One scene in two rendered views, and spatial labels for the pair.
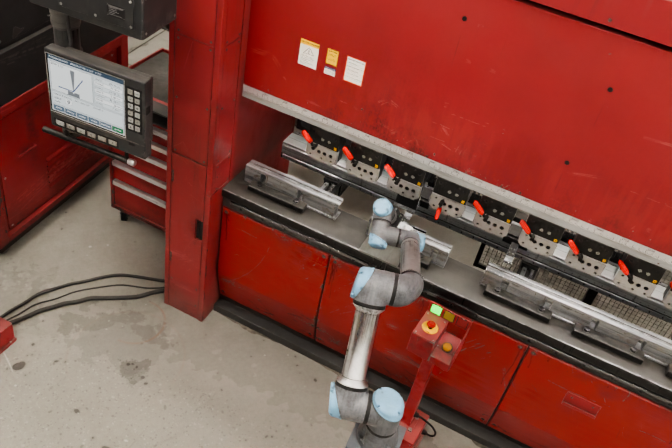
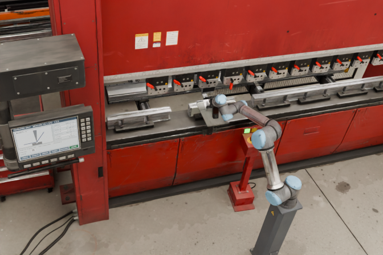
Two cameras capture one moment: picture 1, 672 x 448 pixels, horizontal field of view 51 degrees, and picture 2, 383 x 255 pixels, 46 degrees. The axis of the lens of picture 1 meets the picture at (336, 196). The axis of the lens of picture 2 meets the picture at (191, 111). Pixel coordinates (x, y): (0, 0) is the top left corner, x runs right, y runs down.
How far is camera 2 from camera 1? 170 cm
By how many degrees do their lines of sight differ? 32
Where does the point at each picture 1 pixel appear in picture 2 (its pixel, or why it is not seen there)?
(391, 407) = (297, 182)
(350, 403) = (283, 193)
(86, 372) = not seen: outside the picture
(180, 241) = (88, 185)
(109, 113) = (66, 140)
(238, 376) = (154, 229)
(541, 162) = (276, 37)
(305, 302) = (167, 169)
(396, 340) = (221, 157)
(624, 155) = (312, 16)
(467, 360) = not seen: hidden behind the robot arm
